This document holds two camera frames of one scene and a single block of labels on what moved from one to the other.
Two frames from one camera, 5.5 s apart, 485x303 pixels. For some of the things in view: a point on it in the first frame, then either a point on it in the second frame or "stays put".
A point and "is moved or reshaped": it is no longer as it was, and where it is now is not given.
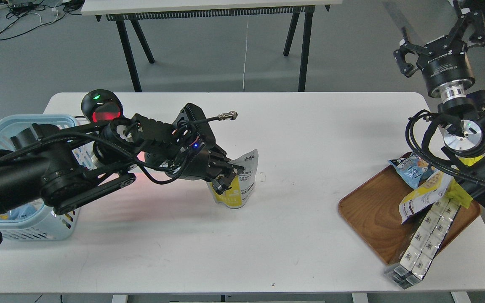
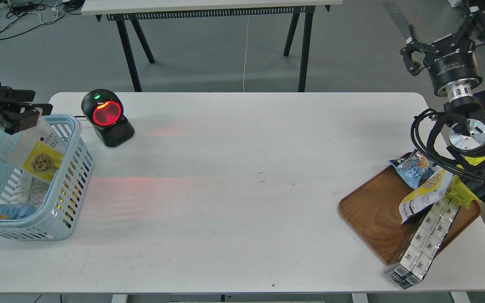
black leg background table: [132, 10] stays put
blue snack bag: [412, 169] stays put
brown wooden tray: [372, 210] stays put
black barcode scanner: [98, 105] stays put
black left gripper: [194, 160] to [11, 108]
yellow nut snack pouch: [241, 192] is moved or reshaped
